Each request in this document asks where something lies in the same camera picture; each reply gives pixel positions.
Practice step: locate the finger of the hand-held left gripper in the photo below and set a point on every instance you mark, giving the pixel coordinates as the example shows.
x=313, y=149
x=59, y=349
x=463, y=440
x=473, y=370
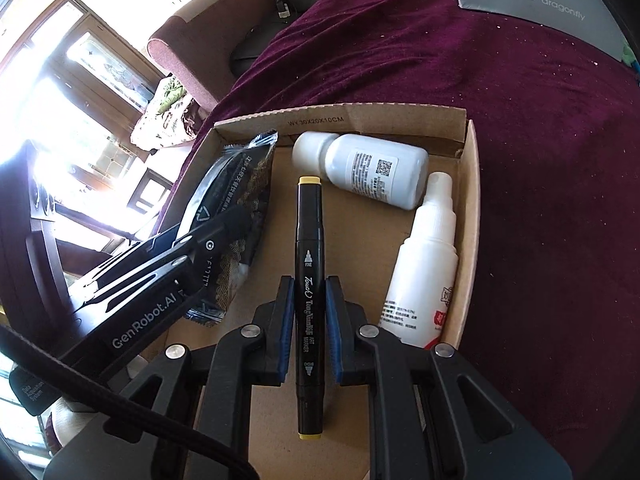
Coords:
x=220, y=227

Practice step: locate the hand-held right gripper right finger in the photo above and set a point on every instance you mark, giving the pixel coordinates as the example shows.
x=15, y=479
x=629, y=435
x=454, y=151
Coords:
x=334, y=320

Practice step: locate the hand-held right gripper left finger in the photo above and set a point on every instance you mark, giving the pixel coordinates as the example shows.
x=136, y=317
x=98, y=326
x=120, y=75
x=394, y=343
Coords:
x=285, y=320

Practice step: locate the black snack packet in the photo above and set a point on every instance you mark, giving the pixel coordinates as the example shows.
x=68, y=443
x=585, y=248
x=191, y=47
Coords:
x=245, y=180

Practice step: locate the black marker pale yellow caps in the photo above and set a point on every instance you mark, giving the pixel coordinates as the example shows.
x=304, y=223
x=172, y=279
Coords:
x=310, y=240

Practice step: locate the cardboard box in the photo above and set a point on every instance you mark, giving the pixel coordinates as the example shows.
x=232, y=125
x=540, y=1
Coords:
x=360, y=240

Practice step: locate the white spray bottle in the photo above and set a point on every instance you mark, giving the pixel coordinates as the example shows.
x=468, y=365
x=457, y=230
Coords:
x=425, y=270

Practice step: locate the floral cloth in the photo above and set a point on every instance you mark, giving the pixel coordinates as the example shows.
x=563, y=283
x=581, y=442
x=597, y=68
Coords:
x=165, y=120

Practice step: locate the white round bottle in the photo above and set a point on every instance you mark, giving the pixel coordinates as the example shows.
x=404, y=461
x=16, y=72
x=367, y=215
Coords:
x=350, y=160

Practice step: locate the maroon armchair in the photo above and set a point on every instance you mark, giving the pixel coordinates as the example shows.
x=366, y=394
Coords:
x=200, y=35

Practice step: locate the dark red tablecloth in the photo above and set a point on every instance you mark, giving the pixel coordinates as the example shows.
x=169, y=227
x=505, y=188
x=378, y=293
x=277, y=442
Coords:
x=550, y=210

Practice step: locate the wooden glass-door cabinet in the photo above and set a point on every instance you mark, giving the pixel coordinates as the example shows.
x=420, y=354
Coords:
x=75, y=15

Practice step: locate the grey flat box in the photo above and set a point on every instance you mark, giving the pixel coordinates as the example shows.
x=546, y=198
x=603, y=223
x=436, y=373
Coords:
x=540, y=5

